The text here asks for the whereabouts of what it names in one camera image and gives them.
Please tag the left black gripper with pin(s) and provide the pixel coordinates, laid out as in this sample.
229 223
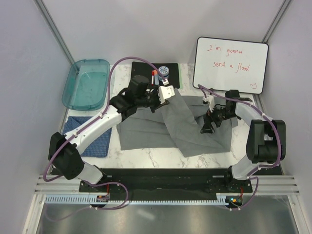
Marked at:
158 105

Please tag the folded blue checked shirt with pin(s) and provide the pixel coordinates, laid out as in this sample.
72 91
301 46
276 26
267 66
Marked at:
99 147

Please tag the whiteboard with red writing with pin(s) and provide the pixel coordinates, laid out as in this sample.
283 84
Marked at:
224 64

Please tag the white slotted cable duct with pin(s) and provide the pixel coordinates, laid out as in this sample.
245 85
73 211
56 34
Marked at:
96 200

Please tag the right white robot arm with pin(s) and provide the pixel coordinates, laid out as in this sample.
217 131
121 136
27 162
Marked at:
266 141

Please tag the teal plastic bin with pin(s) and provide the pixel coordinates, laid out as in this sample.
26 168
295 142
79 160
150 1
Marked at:
86 85

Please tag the red whiteboard marker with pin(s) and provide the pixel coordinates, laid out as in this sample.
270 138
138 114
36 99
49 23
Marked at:
153 78

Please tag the grey long sleeve shirt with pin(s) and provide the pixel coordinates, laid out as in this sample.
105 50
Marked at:
176 125

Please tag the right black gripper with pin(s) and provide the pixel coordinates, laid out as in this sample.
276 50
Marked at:
209 117

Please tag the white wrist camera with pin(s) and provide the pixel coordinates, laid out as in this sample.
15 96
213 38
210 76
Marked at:
165 93
209 101

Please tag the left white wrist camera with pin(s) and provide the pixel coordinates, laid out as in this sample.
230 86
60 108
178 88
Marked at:
165 93

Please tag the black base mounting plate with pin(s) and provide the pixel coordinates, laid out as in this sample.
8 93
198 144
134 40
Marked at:
165 184

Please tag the black clipboard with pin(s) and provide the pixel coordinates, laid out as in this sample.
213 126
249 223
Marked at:
175 75

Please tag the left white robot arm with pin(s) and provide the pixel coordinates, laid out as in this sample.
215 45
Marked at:
65 149

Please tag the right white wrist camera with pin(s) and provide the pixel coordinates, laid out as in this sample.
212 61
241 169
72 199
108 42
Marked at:
209 101

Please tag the aluminium frame rail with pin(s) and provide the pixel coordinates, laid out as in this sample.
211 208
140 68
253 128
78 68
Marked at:
268 185

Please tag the small blue lidded jar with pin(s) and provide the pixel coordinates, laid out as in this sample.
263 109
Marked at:
163 70

